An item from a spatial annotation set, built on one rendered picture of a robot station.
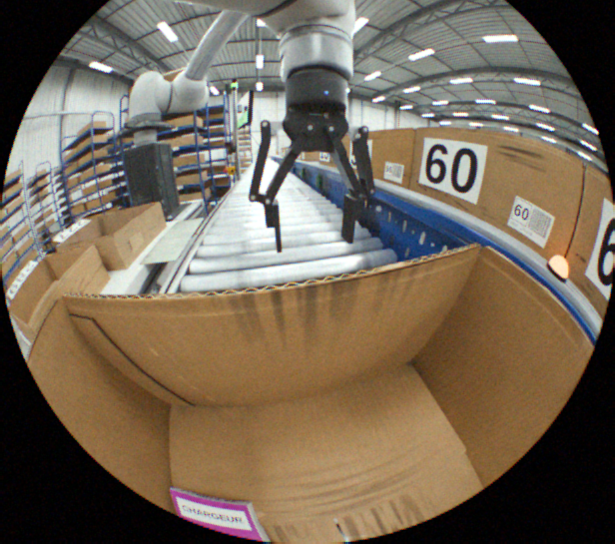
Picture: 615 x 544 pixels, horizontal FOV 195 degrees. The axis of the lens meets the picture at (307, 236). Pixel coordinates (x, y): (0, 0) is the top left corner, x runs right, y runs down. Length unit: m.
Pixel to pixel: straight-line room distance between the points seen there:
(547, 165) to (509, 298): 0.25
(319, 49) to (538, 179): 0.34
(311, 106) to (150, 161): 0.73
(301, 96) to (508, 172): 0.33
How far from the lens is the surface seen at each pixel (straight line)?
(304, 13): 0.24
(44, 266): 0.86
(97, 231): 0.98
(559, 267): 0.31
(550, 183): 0.36
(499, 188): 0.38
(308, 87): 0.21
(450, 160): 0.43
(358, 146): 0.25
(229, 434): 0.22
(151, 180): 0.86
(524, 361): 0.17
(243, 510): 0.22
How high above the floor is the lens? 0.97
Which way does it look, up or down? 27 degrees down
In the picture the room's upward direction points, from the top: straight up
